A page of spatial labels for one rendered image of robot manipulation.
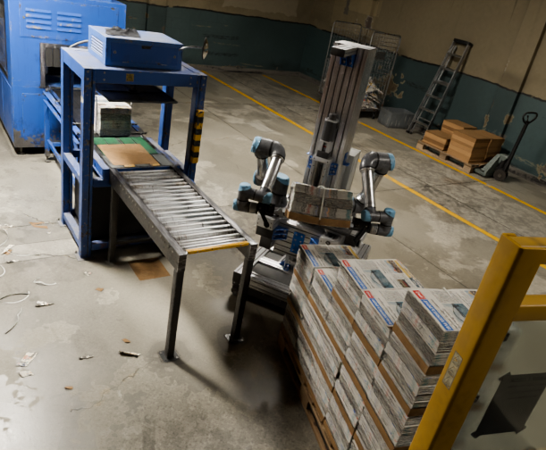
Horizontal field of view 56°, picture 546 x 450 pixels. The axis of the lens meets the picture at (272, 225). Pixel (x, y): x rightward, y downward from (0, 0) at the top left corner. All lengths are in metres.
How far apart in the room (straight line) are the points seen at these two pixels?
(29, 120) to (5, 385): 3.64
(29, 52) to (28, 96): 0.47
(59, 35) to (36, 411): 4.14
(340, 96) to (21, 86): 3.75
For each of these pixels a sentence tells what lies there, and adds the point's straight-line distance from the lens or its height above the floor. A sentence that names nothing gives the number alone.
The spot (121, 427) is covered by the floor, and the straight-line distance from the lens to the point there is 3.16.
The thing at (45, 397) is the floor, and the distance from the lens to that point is 3.34.
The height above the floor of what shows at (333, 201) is 1.21.
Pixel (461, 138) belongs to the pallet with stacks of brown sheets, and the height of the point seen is 0.47.
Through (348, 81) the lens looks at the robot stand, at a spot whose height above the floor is 1.80.
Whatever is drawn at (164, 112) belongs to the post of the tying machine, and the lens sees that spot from 4.86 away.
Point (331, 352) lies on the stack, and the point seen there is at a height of 0.56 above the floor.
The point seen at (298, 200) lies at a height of 1.18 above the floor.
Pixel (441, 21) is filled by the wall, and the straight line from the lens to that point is 11.07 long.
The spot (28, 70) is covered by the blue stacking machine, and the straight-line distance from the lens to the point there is 6.26.
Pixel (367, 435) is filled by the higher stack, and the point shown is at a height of 0.51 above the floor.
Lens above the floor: 2.38
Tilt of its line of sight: 26 degrees down
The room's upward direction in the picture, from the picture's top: 12 degrees clockwise
